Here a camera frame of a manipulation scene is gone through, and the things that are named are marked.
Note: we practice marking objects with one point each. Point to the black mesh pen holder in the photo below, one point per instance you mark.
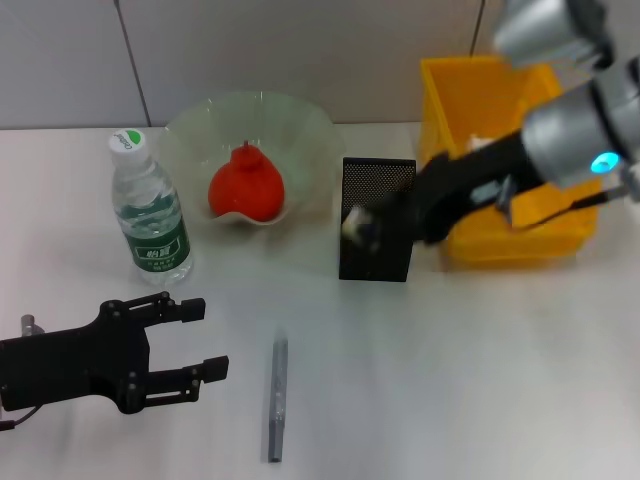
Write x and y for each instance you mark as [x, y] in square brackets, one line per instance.
[375, 260]

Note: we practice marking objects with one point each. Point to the red-orange toy orange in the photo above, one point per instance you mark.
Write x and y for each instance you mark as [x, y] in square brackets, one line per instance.
[247, 192]

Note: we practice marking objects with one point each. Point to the clear green-label water bottle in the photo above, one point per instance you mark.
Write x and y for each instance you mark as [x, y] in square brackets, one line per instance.
[152, 220]

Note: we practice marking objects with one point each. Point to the grey glitter pen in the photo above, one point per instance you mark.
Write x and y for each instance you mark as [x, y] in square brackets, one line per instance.
[276, 400]

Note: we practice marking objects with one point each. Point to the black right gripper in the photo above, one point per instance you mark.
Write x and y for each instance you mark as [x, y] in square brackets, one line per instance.
[475, 185]

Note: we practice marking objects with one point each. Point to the white paper ball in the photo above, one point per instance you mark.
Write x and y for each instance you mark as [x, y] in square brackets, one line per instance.
[477, 142]

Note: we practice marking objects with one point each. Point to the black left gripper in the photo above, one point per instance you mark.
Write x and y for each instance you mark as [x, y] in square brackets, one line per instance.
[75, 365]

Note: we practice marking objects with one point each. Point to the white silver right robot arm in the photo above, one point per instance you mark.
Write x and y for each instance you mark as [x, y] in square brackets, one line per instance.
[575, 90]

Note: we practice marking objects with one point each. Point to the translucent green wavy fruit plate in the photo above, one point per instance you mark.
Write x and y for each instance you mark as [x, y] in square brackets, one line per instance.
[300, 135]

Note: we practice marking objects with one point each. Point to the beige eraser with barcode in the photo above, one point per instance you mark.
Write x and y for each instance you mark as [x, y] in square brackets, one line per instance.
[354, 221]

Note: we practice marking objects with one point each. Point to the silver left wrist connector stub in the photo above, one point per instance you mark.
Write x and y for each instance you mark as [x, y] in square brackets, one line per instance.
[29, 325]

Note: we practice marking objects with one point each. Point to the yellow plastic bin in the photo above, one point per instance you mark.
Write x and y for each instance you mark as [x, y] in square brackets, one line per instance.
[525, 240]

